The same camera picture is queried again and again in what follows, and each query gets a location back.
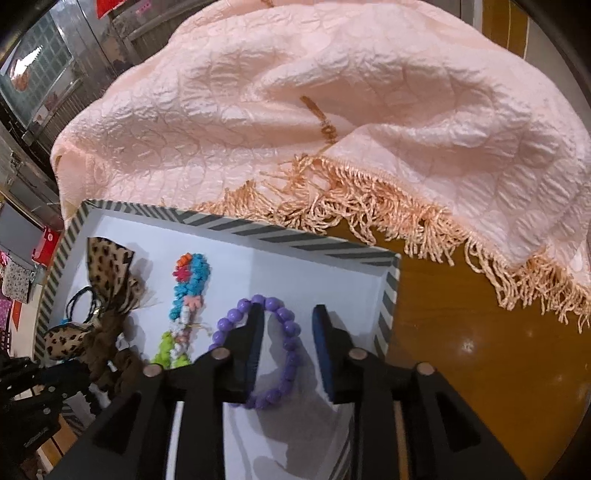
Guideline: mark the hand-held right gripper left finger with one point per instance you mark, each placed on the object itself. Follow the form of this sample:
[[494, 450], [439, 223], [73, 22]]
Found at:
[[256, 350]]

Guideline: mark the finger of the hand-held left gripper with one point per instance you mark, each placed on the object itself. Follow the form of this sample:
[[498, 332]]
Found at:
[[69, 376]]

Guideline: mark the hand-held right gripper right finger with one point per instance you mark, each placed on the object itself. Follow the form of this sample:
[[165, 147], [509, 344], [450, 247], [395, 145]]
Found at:
[[323, 350]]

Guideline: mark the brown scrunchie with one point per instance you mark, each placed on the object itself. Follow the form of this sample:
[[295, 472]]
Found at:
[[120, 364]]

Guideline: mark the striped cardboard box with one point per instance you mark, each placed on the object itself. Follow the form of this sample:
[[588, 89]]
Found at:
[[295, 277]]

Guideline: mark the patterned hanging cloth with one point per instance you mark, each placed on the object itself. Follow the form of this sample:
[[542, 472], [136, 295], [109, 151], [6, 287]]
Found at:
[[16, 281]]

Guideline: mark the red bag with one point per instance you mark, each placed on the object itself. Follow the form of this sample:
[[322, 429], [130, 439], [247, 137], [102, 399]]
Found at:
[[46, 247]]

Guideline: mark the pink fringed cloth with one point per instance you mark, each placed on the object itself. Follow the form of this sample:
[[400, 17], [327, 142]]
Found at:
[[323, 92]]

